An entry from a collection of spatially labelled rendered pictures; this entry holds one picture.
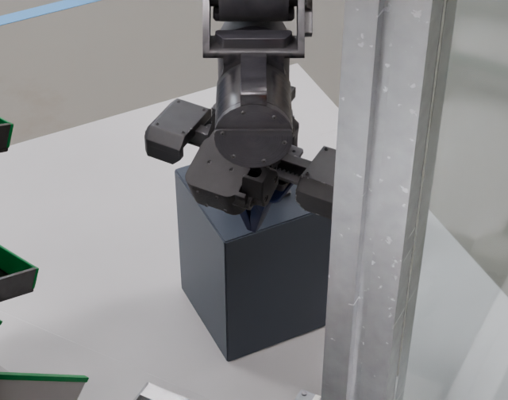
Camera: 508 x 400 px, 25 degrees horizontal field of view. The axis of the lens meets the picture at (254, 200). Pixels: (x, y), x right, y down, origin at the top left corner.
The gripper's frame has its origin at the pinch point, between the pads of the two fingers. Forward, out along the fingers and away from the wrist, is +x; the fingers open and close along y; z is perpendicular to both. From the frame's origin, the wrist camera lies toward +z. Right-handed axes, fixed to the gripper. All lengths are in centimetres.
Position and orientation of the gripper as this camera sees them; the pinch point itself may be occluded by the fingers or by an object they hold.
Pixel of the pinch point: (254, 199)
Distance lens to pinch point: 101.3
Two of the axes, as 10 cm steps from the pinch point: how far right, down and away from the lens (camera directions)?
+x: 0.0, 7.5, 6.6
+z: -4.7, 5.9, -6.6
